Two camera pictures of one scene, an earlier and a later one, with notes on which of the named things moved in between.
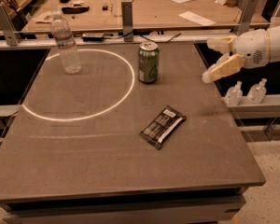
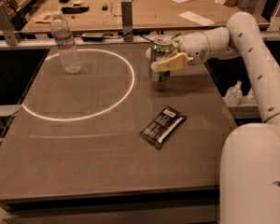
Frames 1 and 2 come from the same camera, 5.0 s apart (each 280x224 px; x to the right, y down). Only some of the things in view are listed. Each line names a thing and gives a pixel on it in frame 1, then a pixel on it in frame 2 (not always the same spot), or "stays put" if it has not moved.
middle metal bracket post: (127, 19) stays put
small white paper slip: (189, 16) stays put
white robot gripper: (250, 51) to (194, 46)
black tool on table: (75, 10) stays put
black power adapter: (92, 36) stays put
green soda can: (148, 63) to (161, 49)
